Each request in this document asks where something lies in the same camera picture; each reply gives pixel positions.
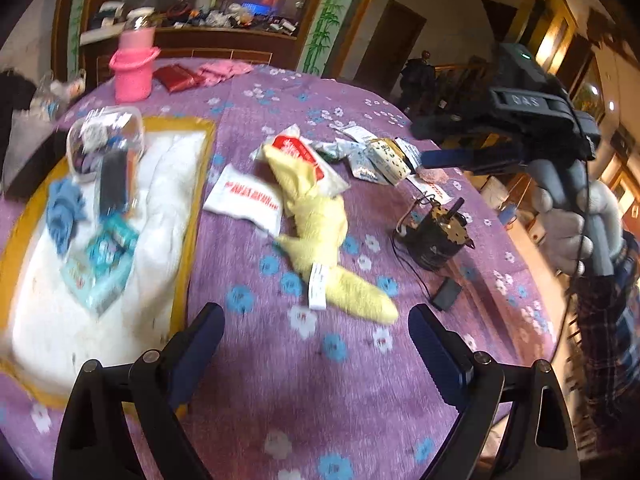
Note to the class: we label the red snack packet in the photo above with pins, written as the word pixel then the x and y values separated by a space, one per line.
pixel 300 150

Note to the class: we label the bamboo wall painting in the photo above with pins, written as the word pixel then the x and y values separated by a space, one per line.
pixel 77 15
pixel 325 20

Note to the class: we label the wooden stair railing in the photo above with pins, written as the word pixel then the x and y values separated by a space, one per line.
pixel 465 80

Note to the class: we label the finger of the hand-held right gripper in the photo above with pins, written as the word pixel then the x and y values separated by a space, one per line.
pixel 450 127
pixel 465 157

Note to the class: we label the wooden cabinet with clutter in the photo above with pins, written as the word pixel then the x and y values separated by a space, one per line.
pixel 210 42

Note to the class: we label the clear pouch cartoon girl print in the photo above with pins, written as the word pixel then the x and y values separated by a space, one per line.
pixel 107 130

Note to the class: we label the glass bottle pink sleeve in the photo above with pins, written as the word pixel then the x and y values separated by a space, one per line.
pixel 137 40

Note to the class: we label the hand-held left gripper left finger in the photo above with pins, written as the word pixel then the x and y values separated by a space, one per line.
pixel 200 340

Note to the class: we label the yellow towel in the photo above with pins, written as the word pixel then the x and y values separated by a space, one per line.
pixel 320 220

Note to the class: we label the small black box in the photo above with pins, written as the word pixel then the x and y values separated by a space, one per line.
pixel 446 294

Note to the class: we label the pink knitted basket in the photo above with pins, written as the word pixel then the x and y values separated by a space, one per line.
pixel 132 77

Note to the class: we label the purple floral blanket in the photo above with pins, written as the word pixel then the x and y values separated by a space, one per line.
pixel 300 395

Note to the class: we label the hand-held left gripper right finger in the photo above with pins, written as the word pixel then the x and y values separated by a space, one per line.
pixel 435 355

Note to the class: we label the white bag red print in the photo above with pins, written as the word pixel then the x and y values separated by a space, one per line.
pixel 240 197

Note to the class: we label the black flat pouch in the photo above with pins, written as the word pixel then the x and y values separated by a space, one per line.
pixel 112 180

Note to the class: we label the person's right forearm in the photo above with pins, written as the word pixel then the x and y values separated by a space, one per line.
pixel 600 320

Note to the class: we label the blue cloth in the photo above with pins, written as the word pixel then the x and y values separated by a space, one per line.
pixel 62 205

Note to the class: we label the green patterned sachet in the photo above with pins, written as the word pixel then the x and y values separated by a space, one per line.
pixel 345 150
pixel 365 170

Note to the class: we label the person's right hand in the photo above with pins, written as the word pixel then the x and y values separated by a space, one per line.
pixel 560 230

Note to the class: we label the teal printed packet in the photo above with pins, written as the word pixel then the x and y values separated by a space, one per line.
pixel 102 260

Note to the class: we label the white foam box gold tape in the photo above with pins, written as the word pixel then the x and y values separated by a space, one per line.
pixel 165 220

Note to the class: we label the red cloth pouch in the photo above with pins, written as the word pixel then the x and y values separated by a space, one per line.
pixel 175 77

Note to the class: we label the wooden door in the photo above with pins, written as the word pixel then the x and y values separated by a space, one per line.
pixel 390 45

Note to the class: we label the clear plastic bag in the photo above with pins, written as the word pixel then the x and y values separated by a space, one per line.
pixel 50 102

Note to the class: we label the small printed carton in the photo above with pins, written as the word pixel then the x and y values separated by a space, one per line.
pixel 387 157

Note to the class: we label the dark figure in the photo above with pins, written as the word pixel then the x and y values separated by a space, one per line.
pixel 420 77

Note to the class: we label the pink knitted cloth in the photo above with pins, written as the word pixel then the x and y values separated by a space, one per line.
pixel 220 70

